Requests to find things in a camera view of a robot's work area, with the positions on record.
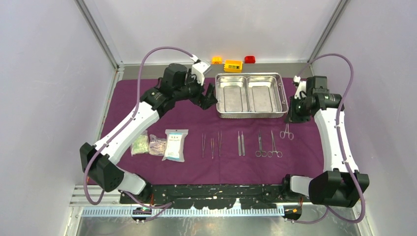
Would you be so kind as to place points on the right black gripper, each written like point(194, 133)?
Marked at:
point(293, 117)

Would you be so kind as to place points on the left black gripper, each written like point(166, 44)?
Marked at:
point(204, 102)

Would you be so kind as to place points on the orange yellow toy block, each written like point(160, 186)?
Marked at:
point(233, 66)

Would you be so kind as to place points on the steel instrument tray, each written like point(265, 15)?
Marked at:
point(250, 95)

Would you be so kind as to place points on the steel tweezers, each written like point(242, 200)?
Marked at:
point(203, 144)
point(219, 142)

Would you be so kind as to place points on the steel tissue forceps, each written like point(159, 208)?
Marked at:
point(212, 147)

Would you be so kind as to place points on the steel surgical forceps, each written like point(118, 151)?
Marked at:
point(286, 133)

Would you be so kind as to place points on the purple cloth wrap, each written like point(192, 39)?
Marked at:
point(301, 156)

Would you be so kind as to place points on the white sterile pouch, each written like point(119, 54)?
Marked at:
point(175, 144)

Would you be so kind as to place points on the steel surgical scissors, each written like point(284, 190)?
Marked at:
point(260, 152)
point(274, 151)

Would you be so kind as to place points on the pink clear packet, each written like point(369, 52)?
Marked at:
point(157, 146)

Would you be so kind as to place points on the green packet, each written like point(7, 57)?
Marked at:
point(141, 144)

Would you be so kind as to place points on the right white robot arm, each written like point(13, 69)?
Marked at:
point(341, 184)

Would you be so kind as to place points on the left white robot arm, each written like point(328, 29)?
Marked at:
point(99, 161)

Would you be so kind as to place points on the small orange block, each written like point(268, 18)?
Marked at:
point(216, 60)

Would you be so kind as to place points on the red block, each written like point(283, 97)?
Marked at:
point(249, 59)

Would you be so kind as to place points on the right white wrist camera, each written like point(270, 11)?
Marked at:
point(301, 87)

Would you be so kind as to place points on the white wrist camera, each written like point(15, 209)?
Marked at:
point(301, 87)
point(200, 68)

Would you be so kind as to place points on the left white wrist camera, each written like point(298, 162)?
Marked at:
point(200, 68)

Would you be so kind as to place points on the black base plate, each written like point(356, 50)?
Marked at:
point(215, 196)

